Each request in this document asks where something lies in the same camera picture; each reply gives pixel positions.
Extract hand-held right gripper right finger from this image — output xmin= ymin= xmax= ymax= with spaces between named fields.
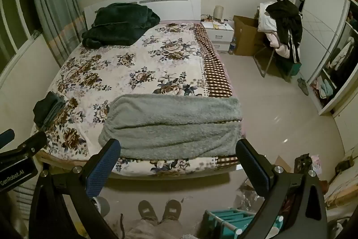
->
xmin=235 ymin=138 xmax=328 ymax=239

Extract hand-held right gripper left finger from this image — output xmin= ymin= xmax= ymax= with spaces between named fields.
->
xmin=29 ymin=138 xmax=121 ymax=239

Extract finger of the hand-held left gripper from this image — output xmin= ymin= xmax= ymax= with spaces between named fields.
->
xmin=0 ymin=131 xmax=48 ymax=163
xmin=0 ymin=129 xmax=15 ymax=149

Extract grey fleece blanket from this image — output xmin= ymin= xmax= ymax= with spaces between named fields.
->
xmin=98 ymin=93 xmax=243 ymax=160

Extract clear plastic bag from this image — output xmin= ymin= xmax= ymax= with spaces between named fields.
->
xmin=234 ymin=177 xmax=267 ymax=212

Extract grey-blue folded garment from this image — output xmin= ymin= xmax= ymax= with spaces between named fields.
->
xmin=42 ymin=100 xmax=66 ymax=129

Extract dark folded garment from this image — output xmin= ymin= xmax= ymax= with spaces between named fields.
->
xmin=33 ymin=91 xmax=64 ymax=125

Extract grey tape roll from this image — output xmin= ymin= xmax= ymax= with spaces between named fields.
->
xmin=93 ymin=196 xmax=111 ymax=216

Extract teal rack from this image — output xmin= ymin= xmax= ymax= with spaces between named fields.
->
xmin=203 ymin=207 xmax=283 ymax=239

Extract person's left shoe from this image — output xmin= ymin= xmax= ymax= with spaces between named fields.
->
xmin=138 ymin=200 xmax=159 ymax=224

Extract person's shoe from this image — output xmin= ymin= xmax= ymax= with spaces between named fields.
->
xmin=162 ymin=199 xmax=182 ymax=223
xmin=138 ymin=200 xmax=159 ymax=224

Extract person's right shoe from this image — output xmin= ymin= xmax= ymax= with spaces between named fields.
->
xmin=162 ymin=199 xmax=182 ymax=223

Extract person's legs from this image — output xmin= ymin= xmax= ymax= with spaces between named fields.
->
xmin=123 ymin=217 xmax=184 ymax=239

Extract grey slippers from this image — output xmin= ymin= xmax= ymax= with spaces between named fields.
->
xmin=297 ymin=78 xmax=310 ymax=96

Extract floral bed blanket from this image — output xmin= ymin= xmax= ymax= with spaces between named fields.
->
xmin=32 ymin=21 xmax=247 ymax=177

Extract metal folding chair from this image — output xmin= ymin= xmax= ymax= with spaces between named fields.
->
xmin=254 ymin=40 xmax=301 ymax=80

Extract pink clothes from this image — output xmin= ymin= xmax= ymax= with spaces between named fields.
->
xmin=265 ymin=31 xmax=292 ymax=59

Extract cardboard box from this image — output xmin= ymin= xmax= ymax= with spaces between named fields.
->
xmin=233 ymin=15 xmax=267 ymax=56

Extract white nightstand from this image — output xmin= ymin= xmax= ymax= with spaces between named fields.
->
xmin=201 ymin=19 xmax=235 ymax=54

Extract dark green blanket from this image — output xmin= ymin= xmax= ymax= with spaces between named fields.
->
xmin=82 ymin=3 xmax=161 ymax=49

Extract white cloth bundle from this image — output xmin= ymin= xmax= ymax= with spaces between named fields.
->
xmin=257 ymin=2 xmax=278 ymax=33

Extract white wardrobe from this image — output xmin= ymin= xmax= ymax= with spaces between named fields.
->
xmin=292 ymin=0 xmax=358 ymax=116

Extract white bed headboard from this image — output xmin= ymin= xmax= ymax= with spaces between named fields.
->
xmin=84 ymin=0 xmax=202 ymax=29

